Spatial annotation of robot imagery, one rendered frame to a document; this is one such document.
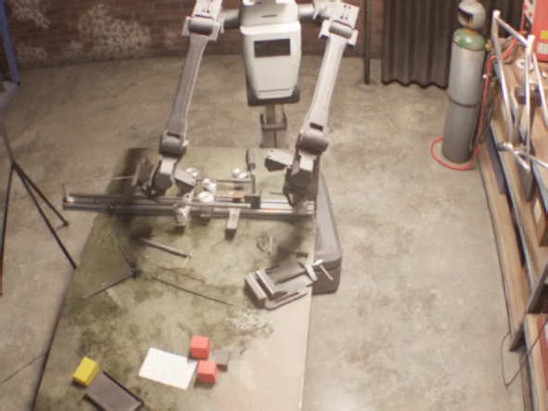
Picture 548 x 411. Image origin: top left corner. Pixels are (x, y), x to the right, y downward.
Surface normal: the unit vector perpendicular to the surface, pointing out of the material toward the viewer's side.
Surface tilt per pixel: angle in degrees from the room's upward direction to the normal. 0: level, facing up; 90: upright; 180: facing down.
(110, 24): 90
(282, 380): 0
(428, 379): 0
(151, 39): 90
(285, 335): 0
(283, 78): 90
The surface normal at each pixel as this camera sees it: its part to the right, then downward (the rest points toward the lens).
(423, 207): -0.03, -0.73
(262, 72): 0.11, 0.68
